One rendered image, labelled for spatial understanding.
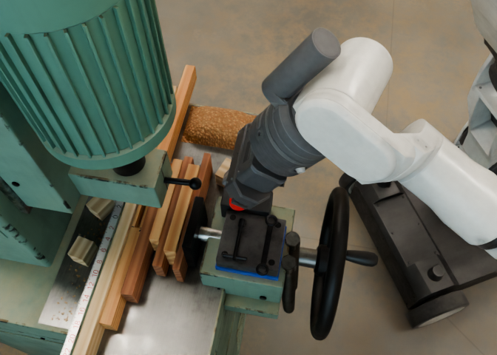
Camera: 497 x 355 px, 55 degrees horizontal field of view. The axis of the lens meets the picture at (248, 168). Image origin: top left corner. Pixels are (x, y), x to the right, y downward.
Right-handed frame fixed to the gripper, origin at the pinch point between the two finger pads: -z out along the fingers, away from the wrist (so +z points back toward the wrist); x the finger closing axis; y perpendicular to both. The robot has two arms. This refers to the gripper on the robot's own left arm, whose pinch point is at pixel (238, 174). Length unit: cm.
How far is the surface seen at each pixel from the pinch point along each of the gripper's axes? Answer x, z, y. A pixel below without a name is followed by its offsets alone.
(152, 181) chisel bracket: -1.4, -9.6, 9.2
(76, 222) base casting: 0.2, -43.6, 14.3
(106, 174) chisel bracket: -1.6, -13.1, 15.3
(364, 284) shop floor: 25, -77, -89
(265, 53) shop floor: 129, -103, -43
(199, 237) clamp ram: -4.4, -15.9, -2.3
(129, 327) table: -19.4, -25.1, 2.3
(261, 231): -3.3, -7.2, -8.9
